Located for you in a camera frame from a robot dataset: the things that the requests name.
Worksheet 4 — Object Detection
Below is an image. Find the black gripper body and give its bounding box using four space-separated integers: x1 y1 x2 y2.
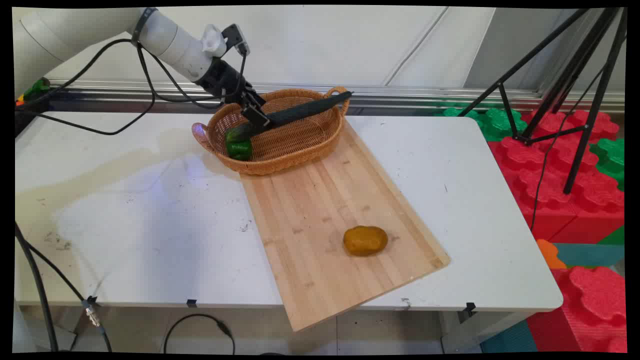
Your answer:
196 56 254 105

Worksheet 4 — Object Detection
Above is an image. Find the brown potato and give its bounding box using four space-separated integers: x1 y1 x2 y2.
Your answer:
343 225 389 258

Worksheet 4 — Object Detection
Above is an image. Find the green bell pepper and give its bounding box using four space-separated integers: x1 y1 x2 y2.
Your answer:
225 137 254 162

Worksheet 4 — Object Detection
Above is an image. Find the woven wicker basket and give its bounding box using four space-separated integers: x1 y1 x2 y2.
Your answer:
191 86 351 176

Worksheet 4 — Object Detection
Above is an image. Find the dark green cucumber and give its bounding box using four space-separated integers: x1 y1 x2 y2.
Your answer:
225 91 354 143

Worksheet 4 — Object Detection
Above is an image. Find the bamboo cutting board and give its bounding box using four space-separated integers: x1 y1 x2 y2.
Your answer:
240 117 451 333

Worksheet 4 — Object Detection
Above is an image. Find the green and red button box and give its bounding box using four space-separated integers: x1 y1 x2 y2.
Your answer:
16 77 51 107

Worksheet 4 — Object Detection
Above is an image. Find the green foam block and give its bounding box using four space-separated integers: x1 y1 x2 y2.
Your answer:
589 137 626 192
434 102 529 143

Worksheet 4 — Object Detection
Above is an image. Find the large red foam block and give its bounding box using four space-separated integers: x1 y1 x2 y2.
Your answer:
487 109 626 244

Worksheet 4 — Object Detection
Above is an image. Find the orange foam piece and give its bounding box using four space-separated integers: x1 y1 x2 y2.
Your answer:
536 238 567 270

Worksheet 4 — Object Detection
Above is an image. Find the black tripod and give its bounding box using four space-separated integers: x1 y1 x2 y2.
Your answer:
457 7 629 196

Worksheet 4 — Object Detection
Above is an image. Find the teal foam mat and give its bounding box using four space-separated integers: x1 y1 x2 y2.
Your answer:
554 242 626 269

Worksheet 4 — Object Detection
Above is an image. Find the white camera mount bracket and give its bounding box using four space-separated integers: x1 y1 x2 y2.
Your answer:
201 25 229 58

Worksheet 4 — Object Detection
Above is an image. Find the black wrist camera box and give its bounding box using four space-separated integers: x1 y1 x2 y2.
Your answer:
221 23 251 57

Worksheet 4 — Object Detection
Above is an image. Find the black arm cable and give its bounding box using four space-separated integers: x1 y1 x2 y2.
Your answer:
15 38 249 136

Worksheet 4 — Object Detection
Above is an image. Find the aluminium wall rail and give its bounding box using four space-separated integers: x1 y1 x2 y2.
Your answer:
49 79 626 114

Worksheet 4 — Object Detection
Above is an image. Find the looped black cable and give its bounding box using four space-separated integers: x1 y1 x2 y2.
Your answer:
163 313 236 356

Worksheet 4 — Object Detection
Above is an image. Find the thin cable with metal connector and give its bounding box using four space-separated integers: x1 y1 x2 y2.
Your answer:
24 240 114 352

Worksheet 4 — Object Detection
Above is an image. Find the thick black cable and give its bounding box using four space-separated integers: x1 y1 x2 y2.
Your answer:
15 223 61 352

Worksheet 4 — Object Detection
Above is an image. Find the thin black tripod cable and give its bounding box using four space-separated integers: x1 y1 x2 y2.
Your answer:
530 65 607 232

